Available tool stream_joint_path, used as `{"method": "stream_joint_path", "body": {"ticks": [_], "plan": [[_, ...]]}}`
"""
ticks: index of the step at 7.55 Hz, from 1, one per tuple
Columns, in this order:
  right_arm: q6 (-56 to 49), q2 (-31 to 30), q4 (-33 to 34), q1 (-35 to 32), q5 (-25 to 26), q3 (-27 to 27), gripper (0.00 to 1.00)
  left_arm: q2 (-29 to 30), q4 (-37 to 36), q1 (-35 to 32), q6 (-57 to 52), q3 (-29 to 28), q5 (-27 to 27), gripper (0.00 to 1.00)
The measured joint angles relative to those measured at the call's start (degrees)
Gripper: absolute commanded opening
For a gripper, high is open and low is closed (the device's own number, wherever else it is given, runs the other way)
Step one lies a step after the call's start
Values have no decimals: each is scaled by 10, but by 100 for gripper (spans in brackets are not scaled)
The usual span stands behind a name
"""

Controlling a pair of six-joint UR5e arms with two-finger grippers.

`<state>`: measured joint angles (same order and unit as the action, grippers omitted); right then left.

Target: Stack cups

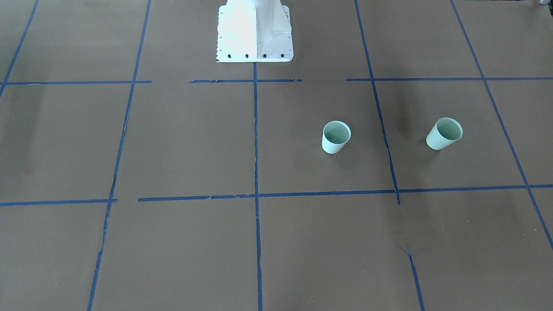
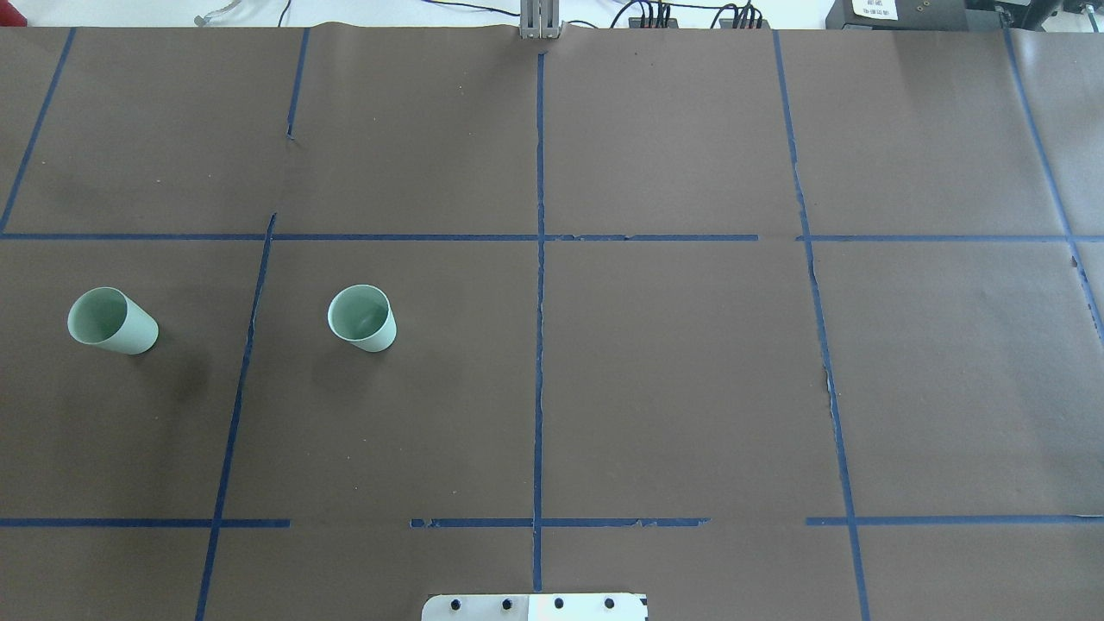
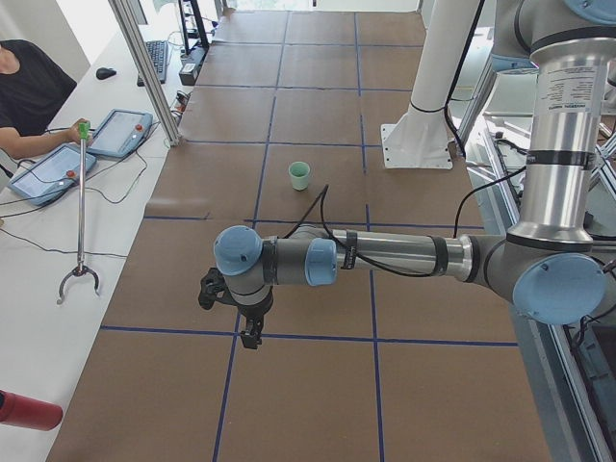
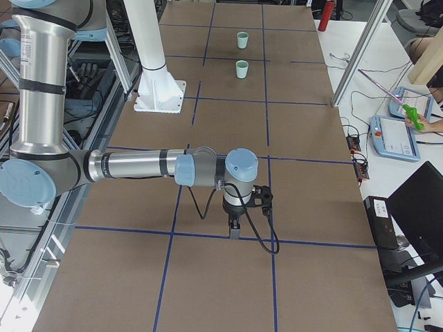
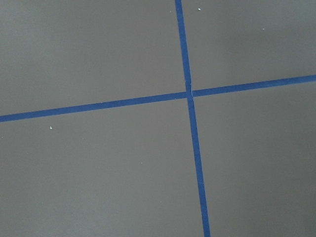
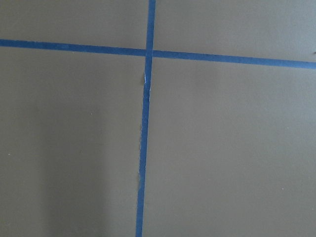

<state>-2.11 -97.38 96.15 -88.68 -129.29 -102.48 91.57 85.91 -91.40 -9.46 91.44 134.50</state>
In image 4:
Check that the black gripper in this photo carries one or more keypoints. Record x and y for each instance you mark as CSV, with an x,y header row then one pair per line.
x,y
232,210

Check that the mint green cup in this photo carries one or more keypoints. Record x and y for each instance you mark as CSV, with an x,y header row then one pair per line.
x,y
241,69
242,39

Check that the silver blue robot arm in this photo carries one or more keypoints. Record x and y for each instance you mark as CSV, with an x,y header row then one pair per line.
x,y
40,167

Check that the person hand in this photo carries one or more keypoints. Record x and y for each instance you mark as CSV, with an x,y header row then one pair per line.
x,y
429,127

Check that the brown paper table cover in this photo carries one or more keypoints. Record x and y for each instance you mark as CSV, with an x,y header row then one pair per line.
x,y
150,256

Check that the near orange black power strip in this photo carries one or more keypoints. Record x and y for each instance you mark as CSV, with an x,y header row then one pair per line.
x,y
360,164

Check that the orange black power strip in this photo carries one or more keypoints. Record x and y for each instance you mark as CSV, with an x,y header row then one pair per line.
x,y
360,164
353,142

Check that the black computer box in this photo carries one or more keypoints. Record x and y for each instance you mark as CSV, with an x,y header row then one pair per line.
x,y
380,221

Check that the far orange black power strip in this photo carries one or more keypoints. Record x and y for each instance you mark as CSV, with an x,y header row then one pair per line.
x,y
353,142

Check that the near teach pendant tablet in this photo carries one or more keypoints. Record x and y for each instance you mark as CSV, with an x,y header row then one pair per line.
x,y
391,138

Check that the teach pendant tablet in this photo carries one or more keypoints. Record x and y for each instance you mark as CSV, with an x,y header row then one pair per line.
x,y
421,101
391,138

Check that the black monitor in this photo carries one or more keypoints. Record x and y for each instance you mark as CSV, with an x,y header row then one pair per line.
x,y
416,206

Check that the far teach pendant tablet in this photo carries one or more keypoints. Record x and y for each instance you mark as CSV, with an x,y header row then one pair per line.
x,y
421,101

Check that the red bottle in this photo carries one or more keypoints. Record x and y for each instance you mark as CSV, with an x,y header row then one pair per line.
x,y
326,15

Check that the wooden board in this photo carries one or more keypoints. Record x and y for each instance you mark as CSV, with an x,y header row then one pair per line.
x,y
429,63

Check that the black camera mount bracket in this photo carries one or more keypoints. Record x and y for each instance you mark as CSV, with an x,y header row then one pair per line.
x,y
261,197

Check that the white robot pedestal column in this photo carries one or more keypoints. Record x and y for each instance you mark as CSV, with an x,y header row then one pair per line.
x,y
158,91

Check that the green handled pointer stick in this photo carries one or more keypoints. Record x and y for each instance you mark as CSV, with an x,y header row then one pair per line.
x,y
411,112

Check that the aluminium frame post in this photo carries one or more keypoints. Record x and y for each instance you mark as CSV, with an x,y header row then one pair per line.
x,y
370,30

